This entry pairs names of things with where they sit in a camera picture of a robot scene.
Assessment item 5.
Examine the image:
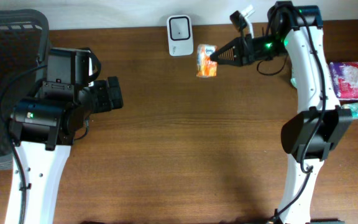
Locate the small orange tissue pack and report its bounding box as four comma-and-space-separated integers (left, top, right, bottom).
196, 44, 218, 78

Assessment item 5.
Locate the teal wet wipes pack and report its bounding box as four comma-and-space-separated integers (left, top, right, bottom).
290, 70, 298, 89

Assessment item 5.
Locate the red purple tissue pack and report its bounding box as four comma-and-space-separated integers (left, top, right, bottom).
328, 62, 358, 101

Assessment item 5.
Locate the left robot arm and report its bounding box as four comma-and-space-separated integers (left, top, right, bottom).
4, 48, 124, 223

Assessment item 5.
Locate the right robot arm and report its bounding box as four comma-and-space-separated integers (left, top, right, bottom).
210, 1, 352, 223

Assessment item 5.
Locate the white barcode scanner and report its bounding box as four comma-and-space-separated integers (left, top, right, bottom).
167, 15, 194, 57

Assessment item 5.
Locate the dark grey plastic basket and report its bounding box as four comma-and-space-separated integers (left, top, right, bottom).
0, 9, 49, 170

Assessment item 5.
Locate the right black camera cable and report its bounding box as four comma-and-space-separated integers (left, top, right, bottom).
255, 52, 289, 77

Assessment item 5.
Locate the black camera cable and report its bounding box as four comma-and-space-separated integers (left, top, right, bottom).
255, 52, 289, 77
0, 63, 48, 224

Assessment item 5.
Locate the left black camera cable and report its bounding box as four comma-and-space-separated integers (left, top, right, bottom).
0, 63, 48, 224

